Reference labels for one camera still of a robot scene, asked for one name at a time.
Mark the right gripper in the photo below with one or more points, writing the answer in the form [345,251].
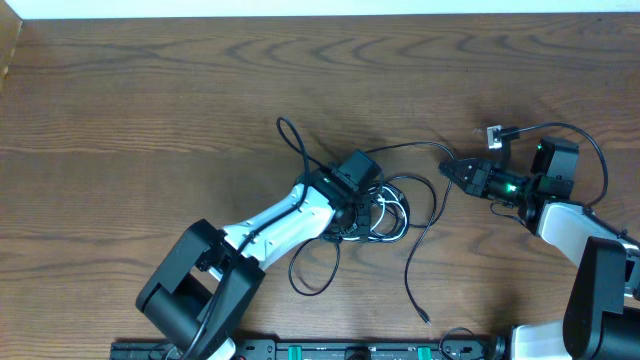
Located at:
[478,177]

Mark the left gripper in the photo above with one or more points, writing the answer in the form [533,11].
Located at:
[362,230]

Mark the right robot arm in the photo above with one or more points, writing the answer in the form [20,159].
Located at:
[597,324]

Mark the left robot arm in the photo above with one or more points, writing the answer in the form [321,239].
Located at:
[199,293]

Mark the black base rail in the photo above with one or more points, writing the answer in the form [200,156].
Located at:
[453,348]

